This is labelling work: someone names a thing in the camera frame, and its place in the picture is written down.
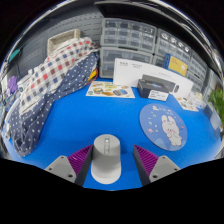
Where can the small black box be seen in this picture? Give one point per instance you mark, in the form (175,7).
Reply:
(148,88)

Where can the round blue rabbit mouse pad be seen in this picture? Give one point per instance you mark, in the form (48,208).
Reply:
(156,128)

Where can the blue and yellow box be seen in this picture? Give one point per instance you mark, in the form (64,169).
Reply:
(176,65)

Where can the clear plastic container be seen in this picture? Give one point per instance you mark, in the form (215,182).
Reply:
(198,100)

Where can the grey computer mouse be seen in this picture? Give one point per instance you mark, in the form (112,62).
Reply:
(106,161)

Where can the red blue checkered cloth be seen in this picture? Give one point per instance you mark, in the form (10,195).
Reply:
(50,73)

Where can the navy polka dot cloth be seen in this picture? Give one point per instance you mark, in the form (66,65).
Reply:
(31,128)

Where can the small sticker sheet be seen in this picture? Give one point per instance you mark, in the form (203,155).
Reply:
(186,105)

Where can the grey small-drawer cabinet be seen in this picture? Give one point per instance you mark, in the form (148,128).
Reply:
(128,33)
(198,71)
(173,45)

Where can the yellow object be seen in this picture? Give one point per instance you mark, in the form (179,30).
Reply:
(92,76)

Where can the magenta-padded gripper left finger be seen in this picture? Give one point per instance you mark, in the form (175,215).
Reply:
(76,163)

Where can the long white keyboard box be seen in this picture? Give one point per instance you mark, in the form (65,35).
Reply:
(130,71)

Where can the white woven basket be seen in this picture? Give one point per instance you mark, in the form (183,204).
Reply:
(61,38)

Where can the green potted plant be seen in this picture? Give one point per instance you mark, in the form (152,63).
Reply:
(217,103)

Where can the small purple object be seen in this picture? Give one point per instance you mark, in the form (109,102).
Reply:
(12,85)

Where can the large food sticker sheet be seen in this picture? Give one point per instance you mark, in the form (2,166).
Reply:
(110,90)

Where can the grey large-drawer cabinet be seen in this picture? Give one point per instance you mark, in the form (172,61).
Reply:
(108,61)

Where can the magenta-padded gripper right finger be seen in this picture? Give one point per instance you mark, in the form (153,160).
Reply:
(150,163)

